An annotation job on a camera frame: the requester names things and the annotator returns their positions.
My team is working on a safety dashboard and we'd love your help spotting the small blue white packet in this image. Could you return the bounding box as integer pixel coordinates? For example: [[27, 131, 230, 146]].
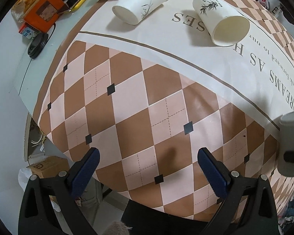
[[18, 22, 41, 39]]

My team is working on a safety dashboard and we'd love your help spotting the cardboard box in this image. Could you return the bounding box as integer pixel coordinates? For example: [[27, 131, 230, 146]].
[[28, 156, 70, 178]]

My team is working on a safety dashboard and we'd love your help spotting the yellow snack bag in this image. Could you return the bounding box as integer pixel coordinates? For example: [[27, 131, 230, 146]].
[[11, 0, 38, 23]]

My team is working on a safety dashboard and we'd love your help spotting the white paper cup lying open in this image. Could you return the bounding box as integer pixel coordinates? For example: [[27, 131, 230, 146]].
[[193, 0, 250, 47]]

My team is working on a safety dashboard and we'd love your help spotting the orange box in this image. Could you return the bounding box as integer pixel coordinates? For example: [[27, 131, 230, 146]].
[[24, 0, 68, 33]]

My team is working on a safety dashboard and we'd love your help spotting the grey plastic mug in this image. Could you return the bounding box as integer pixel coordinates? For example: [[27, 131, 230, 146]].
[[277, 111, 294, 177]]

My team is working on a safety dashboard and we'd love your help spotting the checkered printed tablecloth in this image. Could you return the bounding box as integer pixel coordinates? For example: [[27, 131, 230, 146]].
[[33, 0, 294, 221]]

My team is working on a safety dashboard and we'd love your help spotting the black round disc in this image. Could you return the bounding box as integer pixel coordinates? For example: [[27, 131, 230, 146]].
[[27, 32, 49, 59]]

